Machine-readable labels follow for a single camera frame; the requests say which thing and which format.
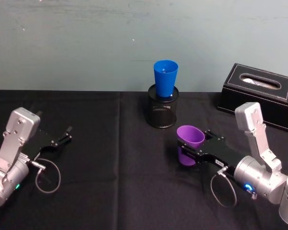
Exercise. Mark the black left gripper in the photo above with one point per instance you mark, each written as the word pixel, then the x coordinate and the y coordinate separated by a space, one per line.
pixel 42 142

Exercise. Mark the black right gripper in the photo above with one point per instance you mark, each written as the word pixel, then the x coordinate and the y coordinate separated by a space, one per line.
pixel 218 149

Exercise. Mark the purple plastic cup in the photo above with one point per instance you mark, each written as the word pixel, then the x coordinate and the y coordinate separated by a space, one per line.
pixel 189 137

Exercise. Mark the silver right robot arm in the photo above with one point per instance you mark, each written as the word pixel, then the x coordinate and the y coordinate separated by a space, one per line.
pixel 254 172

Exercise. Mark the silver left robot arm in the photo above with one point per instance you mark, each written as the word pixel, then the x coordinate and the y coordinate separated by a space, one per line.
pixel 14 136

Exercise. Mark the black mesh pen holder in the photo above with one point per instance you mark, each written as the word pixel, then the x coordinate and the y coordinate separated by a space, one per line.
pixel 159 115

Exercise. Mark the black leather tissue box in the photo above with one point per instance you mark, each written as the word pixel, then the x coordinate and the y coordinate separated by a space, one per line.
pixel 249 105

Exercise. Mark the black table cloth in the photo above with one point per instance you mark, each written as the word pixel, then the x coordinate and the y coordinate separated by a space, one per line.
pixel 105 167

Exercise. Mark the blue plastic cup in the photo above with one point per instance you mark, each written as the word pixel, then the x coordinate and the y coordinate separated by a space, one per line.
pixel 164 81

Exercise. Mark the white tissue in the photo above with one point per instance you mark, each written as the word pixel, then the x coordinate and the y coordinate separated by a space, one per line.
pixel 250 81

